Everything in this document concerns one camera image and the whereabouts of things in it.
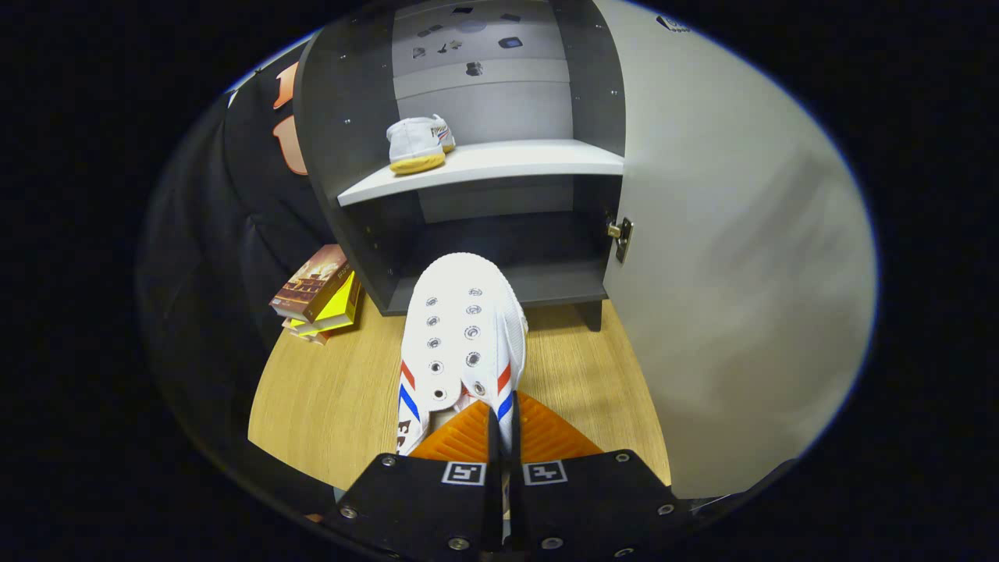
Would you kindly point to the beige shoe cabinet door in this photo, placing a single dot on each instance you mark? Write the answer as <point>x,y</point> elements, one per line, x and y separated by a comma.
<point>741,273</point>

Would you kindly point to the yellow book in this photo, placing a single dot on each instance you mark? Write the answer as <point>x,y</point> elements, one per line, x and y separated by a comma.
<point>339,308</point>

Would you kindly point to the brown book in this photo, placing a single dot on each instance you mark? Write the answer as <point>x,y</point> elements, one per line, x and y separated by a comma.
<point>308,285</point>

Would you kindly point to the white striped shoe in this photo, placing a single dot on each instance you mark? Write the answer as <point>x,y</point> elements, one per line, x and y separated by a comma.
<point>414,140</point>
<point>468,312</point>

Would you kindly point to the grey shoe cabinet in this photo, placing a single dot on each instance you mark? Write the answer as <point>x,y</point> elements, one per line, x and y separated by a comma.
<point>343,101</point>

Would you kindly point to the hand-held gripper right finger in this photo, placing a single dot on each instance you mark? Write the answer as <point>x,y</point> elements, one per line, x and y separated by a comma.
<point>521,507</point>

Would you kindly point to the brass door hinge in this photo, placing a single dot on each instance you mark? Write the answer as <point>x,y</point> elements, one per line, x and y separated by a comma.
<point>622,238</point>

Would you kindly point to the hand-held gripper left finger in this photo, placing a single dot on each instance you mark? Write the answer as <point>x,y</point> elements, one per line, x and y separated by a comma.
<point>492,507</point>

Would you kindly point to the white cabinet shelf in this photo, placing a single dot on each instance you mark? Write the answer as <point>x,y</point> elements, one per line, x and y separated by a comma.
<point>507,160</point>

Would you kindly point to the black backdrop cloth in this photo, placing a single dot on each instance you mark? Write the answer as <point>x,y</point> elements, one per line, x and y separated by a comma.
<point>211,234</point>

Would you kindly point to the thin orange book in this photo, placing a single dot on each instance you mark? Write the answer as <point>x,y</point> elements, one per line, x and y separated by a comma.
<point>316,337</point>

